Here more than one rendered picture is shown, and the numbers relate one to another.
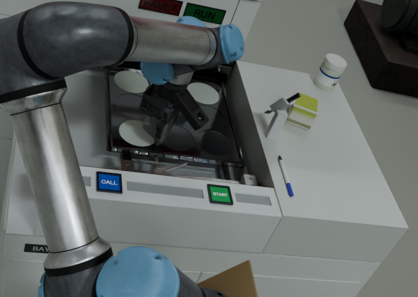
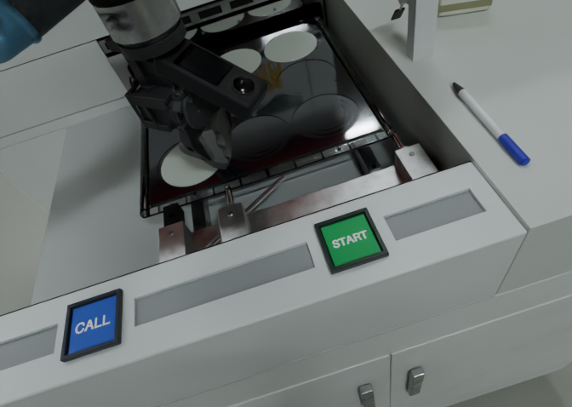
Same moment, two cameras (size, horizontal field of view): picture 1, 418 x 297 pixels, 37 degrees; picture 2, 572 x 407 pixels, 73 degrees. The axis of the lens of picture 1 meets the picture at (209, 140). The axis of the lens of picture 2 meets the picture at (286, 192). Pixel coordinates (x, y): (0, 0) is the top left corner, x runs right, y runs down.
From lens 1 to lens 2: 1.11 m
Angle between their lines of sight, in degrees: 20
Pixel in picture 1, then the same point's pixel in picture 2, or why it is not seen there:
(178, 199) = (254, 299)
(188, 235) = (323, 338)
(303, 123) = not seen: outside the picture
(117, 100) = not seen: hidden behind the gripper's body
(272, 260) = (523, 293)
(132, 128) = (182, 157)
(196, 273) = (382, 358)
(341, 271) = not seen: outside the picture
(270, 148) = (429, 77)
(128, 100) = not seen: hidden behind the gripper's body
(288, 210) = (536, 209)
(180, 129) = (262, 120)
